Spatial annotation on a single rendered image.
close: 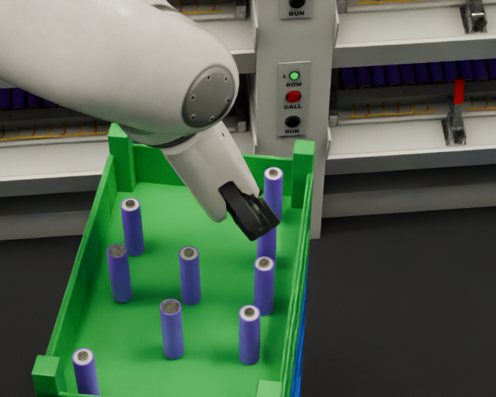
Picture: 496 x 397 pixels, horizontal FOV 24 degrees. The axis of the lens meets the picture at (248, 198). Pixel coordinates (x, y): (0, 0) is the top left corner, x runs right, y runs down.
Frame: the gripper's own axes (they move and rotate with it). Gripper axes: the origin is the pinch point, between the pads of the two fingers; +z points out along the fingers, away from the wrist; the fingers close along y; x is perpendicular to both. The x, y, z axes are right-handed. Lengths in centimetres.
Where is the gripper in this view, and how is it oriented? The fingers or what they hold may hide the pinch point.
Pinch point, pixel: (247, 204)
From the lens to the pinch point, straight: 102.4
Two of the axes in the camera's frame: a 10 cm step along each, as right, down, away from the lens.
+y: 3.8, 6.7, -6.4
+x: 8.4, -5.4, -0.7
